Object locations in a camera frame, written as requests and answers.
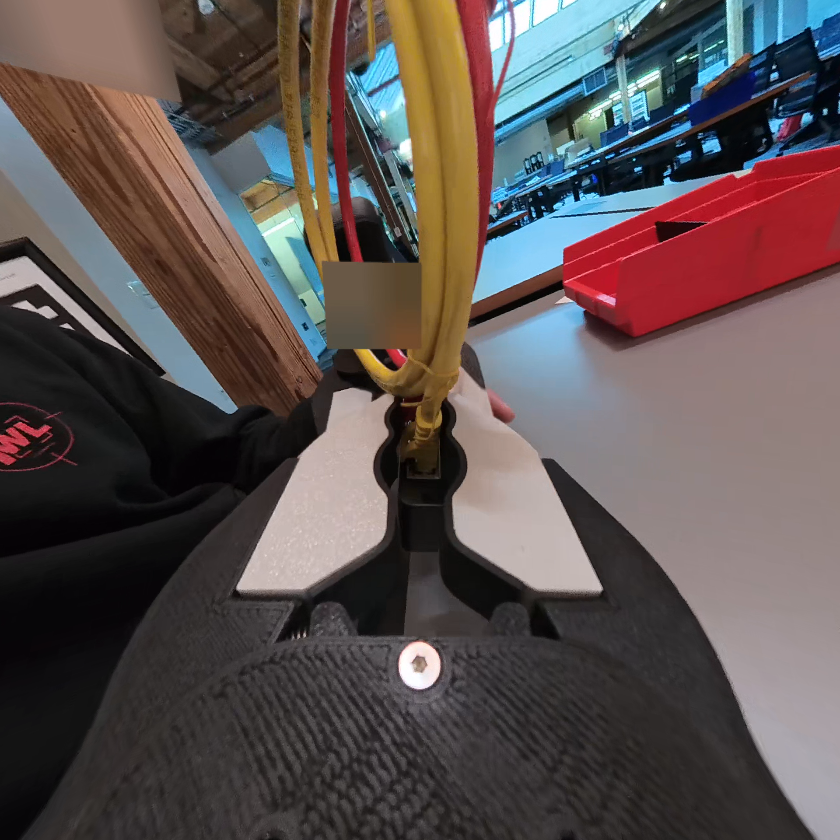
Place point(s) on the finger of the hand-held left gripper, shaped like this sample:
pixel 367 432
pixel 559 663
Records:
pixel 354 407
pixel 476 400

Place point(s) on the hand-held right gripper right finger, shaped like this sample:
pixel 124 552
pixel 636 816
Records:
pixel 518 518

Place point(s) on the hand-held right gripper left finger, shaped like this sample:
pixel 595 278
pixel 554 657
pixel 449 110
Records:
pixel 315 518

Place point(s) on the black port adapter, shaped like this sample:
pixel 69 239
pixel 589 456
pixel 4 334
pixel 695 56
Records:
pixel 425 518

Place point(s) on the person's left forearm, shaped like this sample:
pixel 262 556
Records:
pixel 275 439

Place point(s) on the person's left hand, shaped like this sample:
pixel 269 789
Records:
pixel 502 410

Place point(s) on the white desk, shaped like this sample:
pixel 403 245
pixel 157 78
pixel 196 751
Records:
pixel 525 262

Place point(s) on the person's black sweatshirt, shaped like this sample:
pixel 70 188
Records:
pixel 98 525

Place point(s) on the black bin divider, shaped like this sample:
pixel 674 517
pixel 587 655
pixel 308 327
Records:
pixel 679 229

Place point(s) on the red plastic bin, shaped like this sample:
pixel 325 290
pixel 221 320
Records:
pixel 722 262

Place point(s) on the blue storage bin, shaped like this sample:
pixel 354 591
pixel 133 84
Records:
pixel 722 98

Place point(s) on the wood-top office desk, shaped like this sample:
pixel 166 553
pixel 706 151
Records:
pixel 741 118

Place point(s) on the black mesh office chair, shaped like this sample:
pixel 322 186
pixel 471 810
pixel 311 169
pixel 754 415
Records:
pixel 807 79

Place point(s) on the wooden post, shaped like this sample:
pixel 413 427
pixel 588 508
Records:
pixel 164 229

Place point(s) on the black framed wall sign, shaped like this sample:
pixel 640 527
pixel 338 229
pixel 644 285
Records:
pixel 59 295

